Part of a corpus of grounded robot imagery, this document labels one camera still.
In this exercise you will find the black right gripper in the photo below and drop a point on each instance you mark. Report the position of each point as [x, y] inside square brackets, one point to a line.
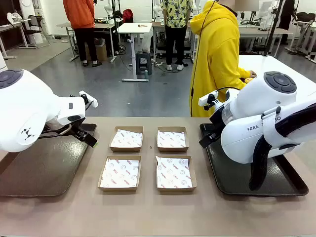
[217, 118]

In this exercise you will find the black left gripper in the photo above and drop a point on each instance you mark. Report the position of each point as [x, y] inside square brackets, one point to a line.
[77, 129]

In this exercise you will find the white printed paper liner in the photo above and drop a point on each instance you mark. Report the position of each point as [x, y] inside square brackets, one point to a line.
[172, 172]
[127, 139]
[172, 139]
[121, 174]

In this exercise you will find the brown paper food box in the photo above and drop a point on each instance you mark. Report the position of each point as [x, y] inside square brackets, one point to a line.
[176, 189]
[126, 149]
[172, 149]
[118, 188]

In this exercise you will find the yellow sprinkled donut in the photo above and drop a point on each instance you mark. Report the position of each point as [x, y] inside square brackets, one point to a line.
[247, 80]

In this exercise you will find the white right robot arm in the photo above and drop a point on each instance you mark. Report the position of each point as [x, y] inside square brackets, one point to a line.
[247, 118]

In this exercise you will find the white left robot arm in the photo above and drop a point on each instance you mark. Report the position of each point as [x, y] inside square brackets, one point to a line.
[24, 111]

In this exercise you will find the yellow-sleeved right forearm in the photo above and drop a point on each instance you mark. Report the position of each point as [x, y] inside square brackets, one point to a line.
[243, 72]

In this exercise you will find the dark plastic serving tray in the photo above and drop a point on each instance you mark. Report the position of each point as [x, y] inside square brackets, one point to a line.
[234, 177]
[49, 168]

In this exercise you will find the person's right hand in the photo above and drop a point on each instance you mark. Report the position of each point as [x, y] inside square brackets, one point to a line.
[252, 73]

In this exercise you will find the person in yellow hoodie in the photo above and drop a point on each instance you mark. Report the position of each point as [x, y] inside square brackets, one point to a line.
[214, 61]

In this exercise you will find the cardboard box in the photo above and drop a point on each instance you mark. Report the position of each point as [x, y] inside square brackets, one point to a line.
[100, 51]

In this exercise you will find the grey plastic stool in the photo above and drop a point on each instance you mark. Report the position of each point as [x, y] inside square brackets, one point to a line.
[144, 61]

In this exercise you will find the large white table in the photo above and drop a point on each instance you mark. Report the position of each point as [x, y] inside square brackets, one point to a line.
[271, 64]

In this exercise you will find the white plastic bag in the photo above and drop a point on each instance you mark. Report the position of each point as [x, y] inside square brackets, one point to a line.
[146, 43]

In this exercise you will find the long grey workbench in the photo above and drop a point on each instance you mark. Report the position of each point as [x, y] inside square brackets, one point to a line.
[64, 24]

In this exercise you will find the grey desk with equipment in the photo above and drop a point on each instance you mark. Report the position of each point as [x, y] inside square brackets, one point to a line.
[259, 30]

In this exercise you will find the small white standing desk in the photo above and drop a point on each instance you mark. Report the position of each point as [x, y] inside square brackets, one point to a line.
[134, 27]

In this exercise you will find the black stand pole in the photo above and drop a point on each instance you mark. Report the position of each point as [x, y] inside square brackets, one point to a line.
[272, 29]

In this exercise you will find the person in orange hoodie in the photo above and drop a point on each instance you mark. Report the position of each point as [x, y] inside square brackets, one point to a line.
[79, 14]

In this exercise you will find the black office chair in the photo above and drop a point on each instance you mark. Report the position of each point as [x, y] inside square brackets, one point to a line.
[34, 24]

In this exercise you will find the person in floral shirt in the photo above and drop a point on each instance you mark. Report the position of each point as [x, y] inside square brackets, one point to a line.
[176, 12]

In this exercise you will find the white side table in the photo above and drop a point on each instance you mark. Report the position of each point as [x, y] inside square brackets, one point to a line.
[14, 23]

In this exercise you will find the person in black clothes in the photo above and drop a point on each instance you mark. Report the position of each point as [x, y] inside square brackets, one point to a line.
[286, 14]

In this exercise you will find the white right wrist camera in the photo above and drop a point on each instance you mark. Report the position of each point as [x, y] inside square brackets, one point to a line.
[207, 98]

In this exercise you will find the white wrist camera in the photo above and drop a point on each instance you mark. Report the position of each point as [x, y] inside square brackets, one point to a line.
[207, 98]
[89, 98]

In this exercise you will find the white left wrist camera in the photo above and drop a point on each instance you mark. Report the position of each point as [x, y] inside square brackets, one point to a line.
[89, 98]

